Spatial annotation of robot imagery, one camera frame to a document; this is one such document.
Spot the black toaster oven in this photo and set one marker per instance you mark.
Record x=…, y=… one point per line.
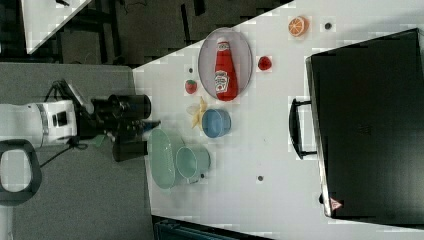
x=367, y=111

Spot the grey oval plate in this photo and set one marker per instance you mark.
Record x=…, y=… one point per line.
x=241, y=58

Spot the green perforated colander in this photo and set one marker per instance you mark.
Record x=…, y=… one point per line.
x=163, y=145

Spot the red felt ketchup bottle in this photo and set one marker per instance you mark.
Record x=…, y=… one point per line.
x=226, y=82

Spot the green cup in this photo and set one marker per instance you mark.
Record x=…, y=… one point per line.
x=192, y=161

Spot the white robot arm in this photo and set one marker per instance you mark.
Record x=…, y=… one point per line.
x=29, y=127

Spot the large black cylinder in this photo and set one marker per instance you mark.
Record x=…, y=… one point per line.
x=129, y=106

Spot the red strawberry toy with leaves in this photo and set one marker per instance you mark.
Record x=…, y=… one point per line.
x=191, y=86

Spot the yellow peeled banana toy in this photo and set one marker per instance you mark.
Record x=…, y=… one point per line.
x=197, y=111

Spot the blue bowl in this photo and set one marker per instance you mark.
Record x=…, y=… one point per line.
x=216, y=123

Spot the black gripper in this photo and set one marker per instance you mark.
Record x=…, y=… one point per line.
x=100, y=122

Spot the orange slice toy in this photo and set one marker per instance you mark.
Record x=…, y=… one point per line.
x=298, y=26

